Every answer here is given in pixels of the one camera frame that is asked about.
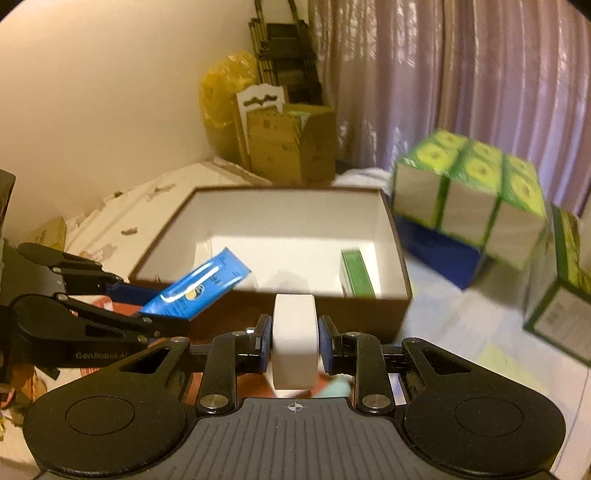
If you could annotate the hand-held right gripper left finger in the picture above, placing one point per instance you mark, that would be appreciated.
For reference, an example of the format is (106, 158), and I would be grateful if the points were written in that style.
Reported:
(264, 344)

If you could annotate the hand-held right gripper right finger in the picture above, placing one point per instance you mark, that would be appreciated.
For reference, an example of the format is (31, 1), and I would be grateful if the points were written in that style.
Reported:
(325, 345)

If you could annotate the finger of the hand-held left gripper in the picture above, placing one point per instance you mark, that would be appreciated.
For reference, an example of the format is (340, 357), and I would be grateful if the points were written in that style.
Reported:
(129, 293)
(115, 323)

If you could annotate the white rounded charger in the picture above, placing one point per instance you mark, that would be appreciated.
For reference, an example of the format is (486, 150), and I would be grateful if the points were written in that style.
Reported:
(295, 341)

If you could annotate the blue tube with white cap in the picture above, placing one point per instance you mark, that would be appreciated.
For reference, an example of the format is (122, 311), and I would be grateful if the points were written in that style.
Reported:
(198, 286)

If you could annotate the green and white medicine box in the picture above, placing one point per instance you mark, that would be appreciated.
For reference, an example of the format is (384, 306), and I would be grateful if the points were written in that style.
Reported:
(358, 272)

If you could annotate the brown storage box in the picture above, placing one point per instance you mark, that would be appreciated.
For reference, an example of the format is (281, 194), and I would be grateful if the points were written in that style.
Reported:
(277, 221)

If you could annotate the red printed cardboard sheet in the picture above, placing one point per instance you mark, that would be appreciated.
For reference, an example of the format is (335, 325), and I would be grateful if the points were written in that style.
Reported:
(253, 385)

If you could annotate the cream printed bed sheet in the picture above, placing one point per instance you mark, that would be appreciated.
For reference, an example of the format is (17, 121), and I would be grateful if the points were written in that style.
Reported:
(138, 203)

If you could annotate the white table cloth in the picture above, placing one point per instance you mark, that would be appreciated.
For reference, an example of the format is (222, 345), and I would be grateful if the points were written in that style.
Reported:
(461, 323)

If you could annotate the dark blue box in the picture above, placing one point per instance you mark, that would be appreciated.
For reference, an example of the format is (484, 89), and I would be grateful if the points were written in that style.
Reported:
(443, 254)

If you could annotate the brown cardboard box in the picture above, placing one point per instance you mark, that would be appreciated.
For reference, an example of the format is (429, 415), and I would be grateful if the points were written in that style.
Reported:
(286, 152)

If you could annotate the pack of green tissue boxes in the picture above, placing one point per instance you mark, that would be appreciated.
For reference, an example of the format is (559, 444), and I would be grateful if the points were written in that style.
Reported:
(466, 207)

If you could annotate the yellow plastic bag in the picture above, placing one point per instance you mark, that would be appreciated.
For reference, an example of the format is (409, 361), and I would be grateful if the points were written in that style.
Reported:
(221, 92)

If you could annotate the white carved chair back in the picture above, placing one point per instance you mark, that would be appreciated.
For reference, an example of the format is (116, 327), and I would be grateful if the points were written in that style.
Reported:
(258, 99)

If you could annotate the large green carton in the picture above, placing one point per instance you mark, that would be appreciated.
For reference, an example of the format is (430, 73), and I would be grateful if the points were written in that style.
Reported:
(558, 314)

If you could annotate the black folding rack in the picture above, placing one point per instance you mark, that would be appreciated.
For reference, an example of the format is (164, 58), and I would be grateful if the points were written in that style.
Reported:
(286, 60)

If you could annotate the mauve curtain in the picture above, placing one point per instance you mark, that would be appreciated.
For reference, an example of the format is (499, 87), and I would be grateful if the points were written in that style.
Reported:
(415, 69)

